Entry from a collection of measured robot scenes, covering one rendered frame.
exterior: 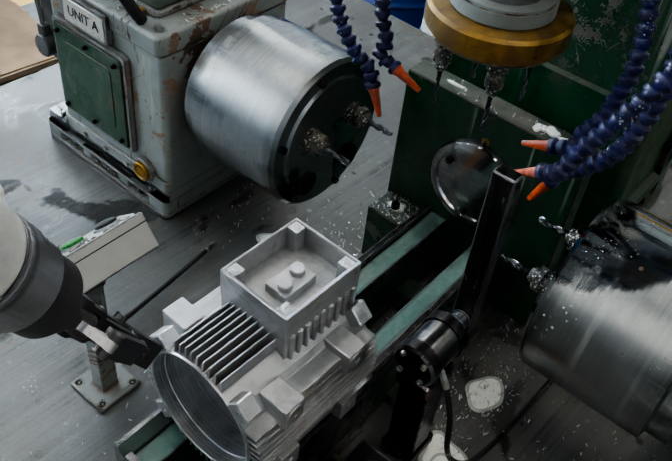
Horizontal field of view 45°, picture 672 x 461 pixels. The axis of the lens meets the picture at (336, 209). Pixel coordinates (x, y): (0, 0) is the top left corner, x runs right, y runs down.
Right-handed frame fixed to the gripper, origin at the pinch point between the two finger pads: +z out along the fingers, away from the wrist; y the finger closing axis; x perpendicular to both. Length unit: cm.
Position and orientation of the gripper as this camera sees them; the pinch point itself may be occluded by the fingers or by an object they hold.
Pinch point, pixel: (135, 346)
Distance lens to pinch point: 87.4
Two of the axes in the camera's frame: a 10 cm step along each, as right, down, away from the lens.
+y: -7.6, -4.9, 4.3
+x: -6.0, 7.7, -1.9
